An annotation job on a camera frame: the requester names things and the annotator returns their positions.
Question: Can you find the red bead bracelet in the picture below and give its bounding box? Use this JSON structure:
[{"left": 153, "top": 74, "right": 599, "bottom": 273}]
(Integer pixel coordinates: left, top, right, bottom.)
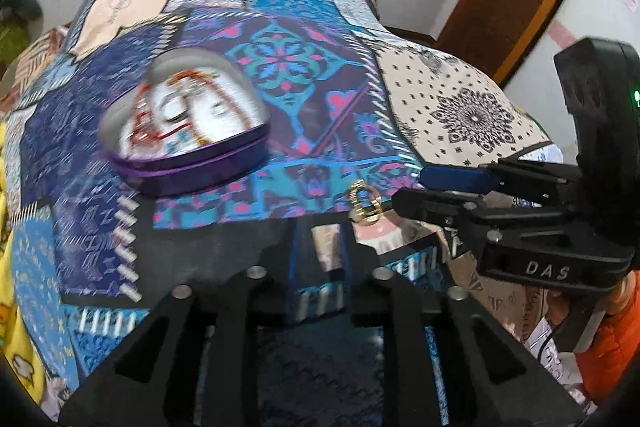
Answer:
[{"left": 126, "top": 68, "right": 221, "bottom": 148}]

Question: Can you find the gold ring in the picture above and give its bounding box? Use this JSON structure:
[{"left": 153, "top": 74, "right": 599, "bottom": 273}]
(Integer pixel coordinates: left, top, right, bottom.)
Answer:
[{"left": 347, "top": 182, "right": 383, "bottom": 226}]

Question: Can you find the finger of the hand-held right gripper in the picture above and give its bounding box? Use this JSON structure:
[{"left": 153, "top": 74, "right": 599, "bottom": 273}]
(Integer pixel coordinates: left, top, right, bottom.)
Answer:
[
  {"left": 419, "top": 159, "right": 583, "bottom": 208},
  {"left": 391, "top": 188, "right": 503, "bottom": 244}
]

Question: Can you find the person's right forearm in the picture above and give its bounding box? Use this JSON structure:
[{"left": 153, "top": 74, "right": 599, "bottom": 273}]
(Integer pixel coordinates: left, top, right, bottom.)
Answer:
[{"left": 542, "top": 269, "right": 640, "bottom": 405}]

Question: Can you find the purple heart-shaped tin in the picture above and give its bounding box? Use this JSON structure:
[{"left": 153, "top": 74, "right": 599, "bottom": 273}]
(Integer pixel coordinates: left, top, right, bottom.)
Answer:
[{"left": 97, "top": 47, "right": 271, "bottom": 198}]

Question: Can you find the green patterned cloth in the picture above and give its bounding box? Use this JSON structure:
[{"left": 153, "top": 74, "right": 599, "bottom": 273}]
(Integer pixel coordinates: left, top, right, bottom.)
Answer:
[{"left": 0, "top": 19, "right": 33, "bottom": 68}]

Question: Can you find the striped orange blanket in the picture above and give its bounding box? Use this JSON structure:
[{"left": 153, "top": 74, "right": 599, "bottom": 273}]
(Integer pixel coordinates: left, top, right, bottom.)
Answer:
[{"left": 12, "top": 26, "right": 68, "bottom": 94}]

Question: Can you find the yellow blanket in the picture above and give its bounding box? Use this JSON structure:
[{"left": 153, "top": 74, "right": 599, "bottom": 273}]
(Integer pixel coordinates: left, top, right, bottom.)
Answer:
[{"left": 0, "top": 117, "right": 57, "bottom": 395}]

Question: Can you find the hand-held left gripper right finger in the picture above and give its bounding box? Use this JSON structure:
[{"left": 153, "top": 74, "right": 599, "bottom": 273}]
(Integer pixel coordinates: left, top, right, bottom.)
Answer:
[{"left": 347, "top": 227, "right": 587, "bottom": 427}]

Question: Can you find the blue patchwork blanket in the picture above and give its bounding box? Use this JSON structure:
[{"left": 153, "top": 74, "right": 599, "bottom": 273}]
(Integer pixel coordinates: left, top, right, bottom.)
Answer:
[{"left": 0, "top": 0, "right": 568, "bottom": 427}]

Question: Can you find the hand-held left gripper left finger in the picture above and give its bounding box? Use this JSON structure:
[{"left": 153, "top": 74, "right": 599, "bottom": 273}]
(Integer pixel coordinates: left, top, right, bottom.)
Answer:
[{"left": 59, "top": 221, "right": 348, "bottom": 427}]

